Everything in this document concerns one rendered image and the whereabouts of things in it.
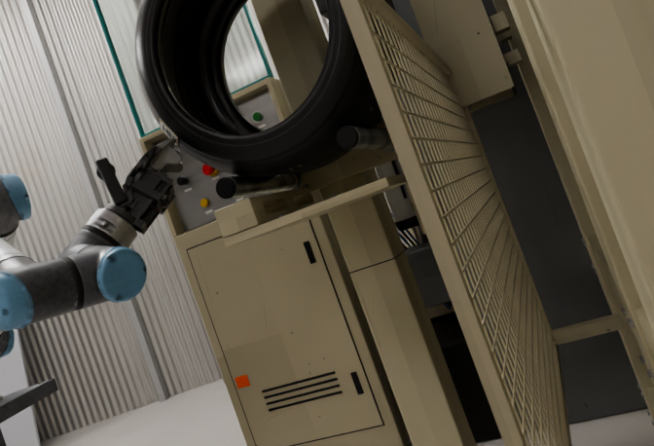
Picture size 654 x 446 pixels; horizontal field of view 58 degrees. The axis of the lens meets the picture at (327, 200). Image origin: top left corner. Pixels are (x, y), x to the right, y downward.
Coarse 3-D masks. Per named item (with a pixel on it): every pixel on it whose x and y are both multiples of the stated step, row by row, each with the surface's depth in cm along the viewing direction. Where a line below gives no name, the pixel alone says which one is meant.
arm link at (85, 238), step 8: (80, 232) 109; (88, 232) 108; (96, 232) 108; (104, 232) 108; (72, 240) 109; (80, 240) 107; (88, 240) 107; (96, 240) 107; (104, 240) 108; (112, 240) 108; (72, 248) 106; (80, 248) 104; (64, 256) 105
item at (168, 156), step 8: (160, 144) 120; (168, 144) 122; (160, 152) 119; (168, 152) 120; (176, 152) 121; (160, 160) 119; (168, 160) 119; (176, 160) 120; (152, 168) 118; (160, 168) 118
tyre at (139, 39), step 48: (144, 0) 122; (192, 0) 140; (240, 0) 144; (336, 0) 108; (384, 0) 118; (144, 48) 123; (192, 48) 146; (336, 48) 109; (144, 96) 128; (192, 96) 145; (336, 96) 111; (192, 144) 122; (240, 144) 117; (288, 144) 114; (336, 144) 118
